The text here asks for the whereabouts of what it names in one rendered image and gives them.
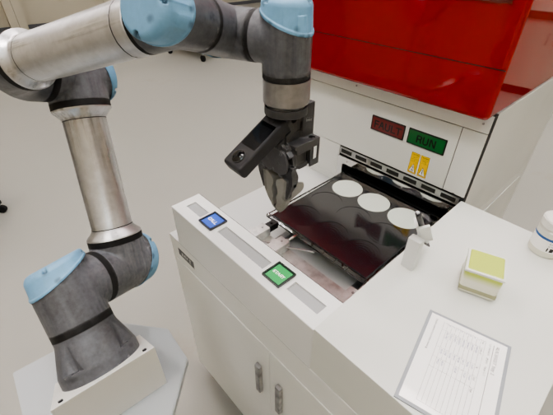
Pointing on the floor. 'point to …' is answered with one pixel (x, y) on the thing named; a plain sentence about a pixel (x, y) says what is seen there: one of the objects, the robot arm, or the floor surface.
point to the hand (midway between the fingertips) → (276, 207)
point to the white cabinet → (248, 352)
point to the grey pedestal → (34, 406)
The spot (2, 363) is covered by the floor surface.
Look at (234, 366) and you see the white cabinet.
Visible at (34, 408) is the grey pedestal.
